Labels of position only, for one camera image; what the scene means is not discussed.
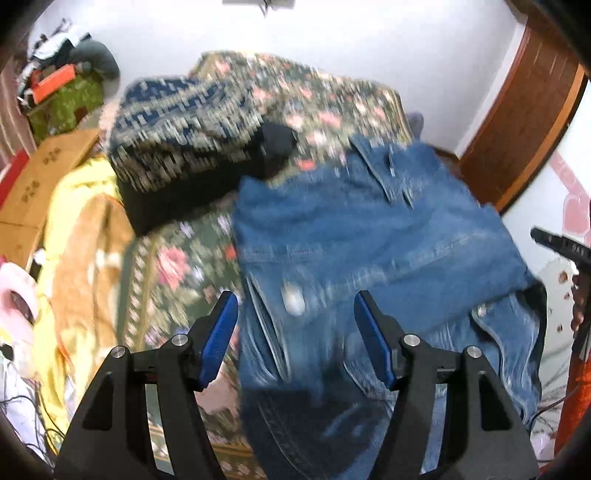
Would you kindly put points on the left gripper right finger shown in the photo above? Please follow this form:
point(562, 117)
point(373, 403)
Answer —
point(453, 419)

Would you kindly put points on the pink heart wall sticker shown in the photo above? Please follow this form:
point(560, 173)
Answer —
point(576, 204)

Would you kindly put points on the black garment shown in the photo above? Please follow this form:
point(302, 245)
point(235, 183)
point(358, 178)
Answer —
point(267, 154)

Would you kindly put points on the orange box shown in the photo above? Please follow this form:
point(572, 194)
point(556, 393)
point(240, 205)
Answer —
point(53, 82)

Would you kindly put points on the brown wooden door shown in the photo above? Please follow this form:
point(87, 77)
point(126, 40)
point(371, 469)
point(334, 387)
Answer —
point(528, 118)

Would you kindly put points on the wooden lap desk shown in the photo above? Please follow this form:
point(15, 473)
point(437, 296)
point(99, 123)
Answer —
point(24, 212)

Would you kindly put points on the person's right hand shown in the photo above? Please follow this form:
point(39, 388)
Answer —
point(580, 293)

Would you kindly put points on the green patterned storage box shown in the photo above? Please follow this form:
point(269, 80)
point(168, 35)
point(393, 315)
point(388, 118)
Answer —
point(62, 111)

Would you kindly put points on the grey plush pillow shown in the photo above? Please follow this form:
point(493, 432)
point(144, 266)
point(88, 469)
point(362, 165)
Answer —
point(92, 56)

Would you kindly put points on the red box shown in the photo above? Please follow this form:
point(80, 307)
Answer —
point(11, 174)

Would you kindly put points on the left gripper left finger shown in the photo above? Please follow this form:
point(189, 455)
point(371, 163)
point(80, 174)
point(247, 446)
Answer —
point(139, 418)

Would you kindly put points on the orange right sleeve forearm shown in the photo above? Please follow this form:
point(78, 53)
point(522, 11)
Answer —
point(577, 398)

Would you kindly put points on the navy patterned folded garment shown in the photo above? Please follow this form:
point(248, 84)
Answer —
point(168, 128)

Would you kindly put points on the floral green bed cover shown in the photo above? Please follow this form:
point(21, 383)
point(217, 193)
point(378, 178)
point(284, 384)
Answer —
point(173, 275)

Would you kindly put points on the blue denim jacket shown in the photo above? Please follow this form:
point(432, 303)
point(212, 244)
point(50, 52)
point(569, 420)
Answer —
point(396, 222)

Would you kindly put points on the yellow duck blanket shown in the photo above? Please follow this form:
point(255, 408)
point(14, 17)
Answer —
point(85, 237)

